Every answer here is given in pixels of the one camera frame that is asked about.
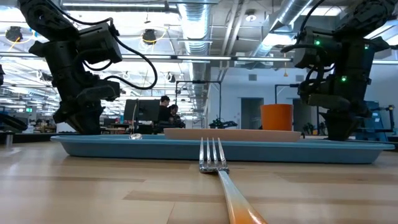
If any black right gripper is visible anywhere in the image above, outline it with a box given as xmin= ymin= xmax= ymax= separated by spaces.
xmin=297 ymin=77 xmax=375 ymax=141

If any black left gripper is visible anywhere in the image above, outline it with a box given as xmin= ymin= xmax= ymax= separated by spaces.
xmin=52 ymin=80 xmax=122 ymax=136

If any orange cup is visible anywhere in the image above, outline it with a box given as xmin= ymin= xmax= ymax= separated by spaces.
xmin=260 ymin=103 xmax=294 ymax=132

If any peach plate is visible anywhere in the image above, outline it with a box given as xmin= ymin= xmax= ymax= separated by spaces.
xmin=163 ymin=128 xmax=302 ymax=143

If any blue plastic tray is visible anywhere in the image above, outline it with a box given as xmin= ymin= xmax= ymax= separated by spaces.
xmin=50 ymin=134 xmax=396 ymax=165

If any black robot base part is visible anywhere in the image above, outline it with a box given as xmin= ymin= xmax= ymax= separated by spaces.
xmin=0 ymin=112 xmax=29 ymax=133

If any white pillar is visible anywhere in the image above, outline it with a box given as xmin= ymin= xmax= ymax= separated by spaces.
xmin=56 ymin=122 xmax=77 ymax=134

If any blue equipment cabinet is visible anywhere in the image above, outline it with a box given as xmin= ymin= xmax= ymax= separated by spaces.
xmin=357 ymin=100 xmax=396 ymax=142

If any grey door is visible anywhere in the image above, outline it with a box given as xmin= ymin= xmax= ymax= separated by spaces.
xmin=240 ymin=97 xmax=265 ymax=131
xmin=292 ymin=98 xmax=312 ymax=133

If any black computer monitor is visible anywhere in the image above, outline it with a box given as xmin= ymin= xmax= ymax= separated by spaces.
xmin=123 ymin=99 xmax=160 ymax=123

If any person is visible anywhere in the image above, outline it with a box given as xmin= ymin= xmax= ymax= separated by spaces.
xmin=167 ymin=104 xmax=187 ymax=129
xmin=157 ymin=95 xmax=172 ymax=124

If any black ceiling device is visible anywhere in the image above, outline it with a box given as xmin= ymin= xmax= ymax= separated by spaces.
xmin=142 ymin=28 xmax=157 ymax=45

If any long ceiling light strip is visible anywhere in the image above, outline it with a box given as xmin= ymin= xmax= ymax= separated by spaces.
xmin=0 ymin=52 xmax=398 ymax=65

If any black metal rig frame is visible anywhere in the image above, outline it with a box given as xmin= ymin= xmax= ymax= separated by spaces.
xmin=274 ymin=83 xmax=300 ymax=105
xmin=175 ymin=80 xmax=223 ymax=129

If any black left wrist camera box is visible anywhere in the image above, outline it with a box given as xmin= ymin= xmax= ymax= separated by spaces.
xmin=75 ymin=22 xmax=123 ymax=65

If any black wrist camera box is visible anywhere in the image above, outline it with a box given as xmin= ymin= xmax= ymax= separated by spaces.
xmin=280 ymin=26 xmax=343 ymax=70
xmin=75 ymin=22 xmax=123 ymax=65

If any metal post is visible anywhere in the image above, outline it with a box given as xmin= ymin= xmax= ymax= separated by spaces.
xmin=4 ymin=131 xmax=14 ymax=149

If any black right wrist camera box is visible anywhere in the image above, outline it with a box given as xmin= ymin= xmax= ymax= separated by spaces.
xmin=280 ymin=26 xmax=343 ymax=70

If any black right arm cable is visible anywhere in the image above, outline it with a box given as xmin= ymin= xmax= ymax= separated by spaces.
xmin=296 ymin=0 xmax=326 ymax=44

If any silver ventilation duct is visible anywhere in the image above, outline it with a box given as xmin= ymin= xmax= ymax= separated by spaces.
xmin=177 ymin=0 xmax=213 ymax=113
xmin=248 ymin=0 xmax=314 ymax=62

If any steel fork with orange handle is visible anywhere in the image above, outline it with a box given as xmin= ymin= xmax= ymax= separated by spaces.
xmin=198 ymin=137 xmax=268 ymax=224

